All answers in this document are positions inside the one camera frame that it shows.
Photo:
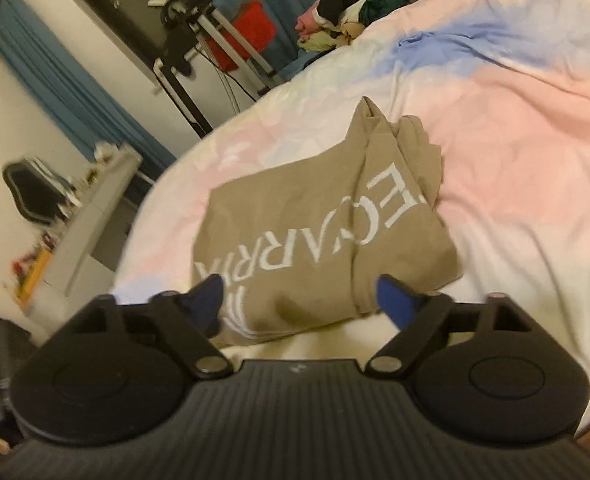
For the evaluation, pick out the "beige printed t-shirt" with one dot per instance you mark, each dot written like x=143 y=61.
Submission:
x=300 y=220

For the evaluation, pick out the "orange box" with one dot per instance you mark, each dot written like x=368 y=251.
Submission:
x=32 y=275

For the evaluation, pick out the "group of cosmetic bottles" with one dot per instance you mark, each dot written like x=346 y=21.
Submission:
x=82 y=185

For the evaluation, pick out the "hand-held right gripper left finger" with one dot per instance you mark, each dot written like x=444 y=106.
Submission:
x=207 y=305

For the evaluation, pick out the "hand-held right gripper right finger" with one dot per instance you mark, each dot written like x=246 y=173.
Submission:
x=395 y=300

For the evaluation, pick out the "bed with pastel duvet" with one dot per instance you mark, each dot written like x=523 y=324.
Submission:
x=525 y=160

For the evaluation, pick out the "narrow blue curtain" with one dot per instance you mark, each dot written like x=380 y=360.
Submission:
x=75 y=85

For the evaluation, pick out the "garment steamer stand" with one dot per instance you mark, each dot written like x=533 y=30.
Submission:
x=235 y=45

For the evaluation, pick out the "wavy black-framed mirror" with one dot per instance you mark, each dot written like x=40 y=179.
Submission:
x=32 y=192

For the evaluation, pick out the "white vanity table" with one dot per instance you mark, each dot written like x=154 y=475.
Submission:
x=90 y=220

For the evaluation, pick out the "red fuzzy garment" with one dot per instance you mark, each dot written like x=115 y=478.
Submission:
x=252 y=30

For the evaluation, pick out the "white tissue pack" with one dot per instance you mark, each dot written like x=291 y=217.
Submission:
x=106 y=150

